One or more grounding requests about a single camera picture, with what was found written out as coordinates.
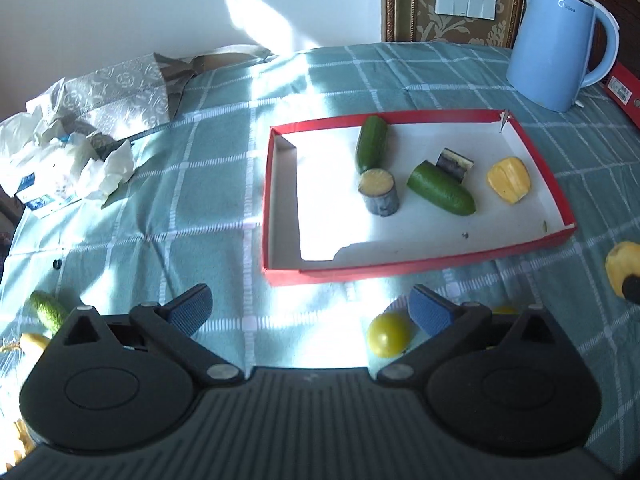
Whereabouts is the grey patterned gift bag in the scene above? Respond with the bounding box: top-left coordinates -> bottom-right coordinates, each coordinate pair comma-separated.
50,45 -> 274,137

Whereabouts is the red shallow cardboard box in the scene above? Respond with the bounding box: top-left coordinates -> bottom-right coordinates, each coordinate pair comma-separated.
261,108 -> 579,288

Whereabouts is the gold wall frame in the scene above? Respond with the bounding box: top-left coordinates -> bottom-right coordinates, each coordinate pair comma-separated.
381,0 -> 532,47

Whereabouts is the crumpled white tissue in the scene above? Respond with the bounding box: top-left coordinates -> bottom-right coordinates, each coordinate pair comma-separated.
80,140 -> 135,209

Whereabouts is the short cucumber piece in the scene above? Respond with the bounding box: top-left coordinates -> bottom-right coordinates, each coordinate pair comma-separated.
406,160 -> 477,219

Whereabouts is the brown patterned curtain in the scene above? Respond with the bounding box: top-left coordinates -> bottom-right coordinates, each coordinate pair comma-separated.
0,195 -> 23,273

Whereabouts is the blue electric kettle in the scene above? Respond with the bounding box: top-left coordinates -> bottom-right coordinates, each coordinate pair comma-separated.
506,0 -> 621,113

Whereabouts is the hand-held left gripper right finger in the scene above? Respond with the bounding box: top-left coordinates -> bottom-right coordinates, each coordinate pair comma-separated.
376,284 -> 584,387

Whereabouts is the small whole cucumber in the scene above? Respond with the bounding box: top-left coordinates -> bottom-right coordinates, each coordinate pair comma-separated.
28,291 -> 70,335

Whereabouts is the pile of banana peels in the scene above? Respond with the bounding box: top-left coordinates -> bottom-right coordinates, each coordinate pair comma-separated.
10,415 -> 33,466

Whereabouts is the yellow banana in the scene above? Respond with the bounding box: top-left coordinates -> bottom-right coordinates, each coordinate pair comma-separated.
0,332 -> 52,361

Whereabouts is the green checked tablecloth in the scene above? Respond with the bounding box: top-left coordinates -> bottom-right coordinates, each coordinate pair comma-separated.
0,41 -> 640,476

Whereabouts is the long cucumber piece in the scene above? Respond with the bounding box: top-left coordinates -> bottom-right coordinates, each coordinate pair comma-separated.
355,115 -> 389,175

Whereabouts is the split sugarcane piece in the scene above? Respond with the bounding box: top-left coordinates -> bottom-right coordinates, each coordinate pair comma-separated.
436,147 -> 475,183

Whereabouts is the small yellow jackfruit piece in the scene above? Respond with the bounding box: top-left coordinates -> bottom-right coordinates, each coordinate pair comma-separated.
605,241 -> 640,299

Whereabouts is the brown wooden chair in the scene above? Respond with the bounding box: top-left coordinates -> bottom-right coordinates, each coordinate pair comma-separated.
570,0 -> 640,77

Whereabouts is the white blue tissue pack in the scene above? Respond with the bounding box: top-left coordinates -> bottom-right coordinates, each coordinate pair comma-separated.
12,131 -> 109,219

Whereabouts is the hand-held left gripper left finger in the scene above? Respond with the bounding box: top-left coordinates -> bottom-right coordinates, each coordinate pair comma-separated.
37,282 -> 247,389

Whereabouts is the red flat box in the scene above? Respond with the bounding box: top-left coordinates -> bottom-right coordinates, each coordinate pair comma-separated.
604,61 -> 640,129

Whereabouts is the thick sugarcane piece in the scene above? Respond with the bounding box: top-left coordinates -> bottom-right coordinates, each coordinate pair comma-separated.
358,169 -> 401,217

